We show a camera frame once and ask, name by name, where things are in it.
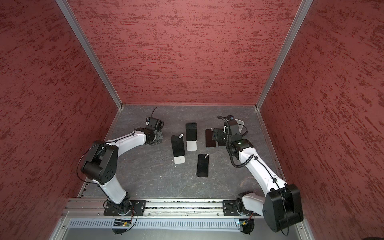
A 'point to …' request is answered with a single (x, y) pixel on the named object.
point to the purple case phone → (202, 165)
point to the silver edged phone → (209, 142)
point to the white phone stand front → (179, 160)
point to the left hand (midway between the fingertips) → (155, 137)
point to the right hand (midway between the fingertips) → (218, 134)
